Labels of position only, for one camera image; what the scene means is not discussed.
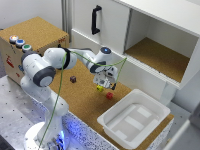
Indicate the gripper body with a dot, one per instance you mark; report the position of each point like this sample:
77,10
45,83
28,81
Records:
106,76

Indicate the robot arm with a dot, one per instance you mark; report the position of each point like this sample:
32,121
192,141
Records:
40,71

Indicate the yellow block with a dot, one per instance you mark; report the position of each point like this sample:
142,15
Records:
99,88

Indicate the pink block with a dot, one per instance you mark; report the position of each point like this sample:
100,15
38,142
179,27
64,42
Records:
109,95

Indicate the purple block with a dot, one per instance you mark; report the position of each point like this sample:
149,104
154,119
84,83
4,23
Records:
73,79

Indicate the white plastic box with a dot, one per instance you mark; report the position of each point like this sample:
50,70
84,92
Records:
135,120

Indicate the white sliding door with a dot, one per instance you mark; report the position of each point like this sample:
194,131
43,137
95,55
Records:
106,23

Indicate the white cabinet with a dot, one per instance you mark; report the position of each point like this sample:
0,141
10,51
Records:
160,43

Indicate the wooden drawer box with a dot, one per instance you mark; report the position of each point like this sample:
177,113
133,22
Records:
30,43

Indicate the green button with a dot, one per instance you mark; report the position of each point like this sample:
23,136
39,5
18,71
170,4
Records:
27,47

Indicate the blue button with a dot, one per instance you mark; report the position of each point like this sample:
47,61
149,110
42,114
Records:
20,42

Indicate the red button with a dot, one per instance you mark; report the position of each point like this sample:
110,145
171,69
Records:
13,38

